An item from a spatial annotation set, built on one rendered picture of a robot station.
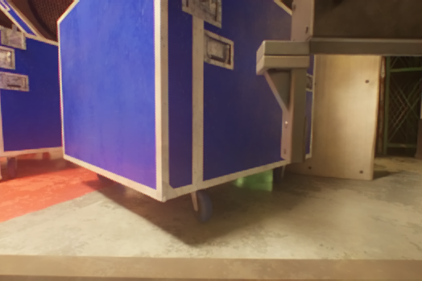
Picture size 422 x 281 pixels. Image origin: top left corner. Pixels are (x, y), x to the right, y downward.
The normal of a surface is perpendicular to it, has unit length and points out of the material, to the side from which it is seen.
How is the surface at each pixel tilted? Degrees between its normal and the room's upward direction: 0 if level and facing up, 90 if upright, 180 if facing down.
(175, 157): 90
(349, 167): 90
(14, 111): 90
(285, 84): 90
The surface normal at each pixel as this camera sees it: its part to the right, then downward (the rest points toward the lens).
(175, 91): 0.72, 0.07
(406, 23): 0.00, 0.08
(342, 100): -0.39, 0.07
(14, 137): 0.89, 0.05
